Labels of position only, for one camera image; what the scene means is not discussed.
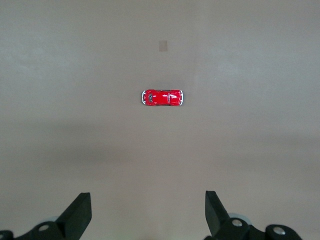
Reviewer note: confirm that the brown tape patch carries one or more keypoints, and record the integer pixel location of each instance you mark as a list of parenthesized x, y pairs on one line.
[(163, 46)]

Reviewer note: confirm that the red beetle toy car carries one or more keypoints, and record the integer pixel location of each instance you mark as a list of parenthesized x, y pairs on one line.
[(160, 98)]

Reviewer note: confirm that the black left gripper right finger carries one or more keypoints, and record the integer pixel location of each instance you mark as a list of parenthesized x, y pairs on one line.
[(217, 220)]

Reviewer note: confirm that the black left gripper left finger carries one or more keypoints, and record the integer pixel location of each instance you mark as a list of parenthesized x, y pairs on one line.
[(75, 220)]

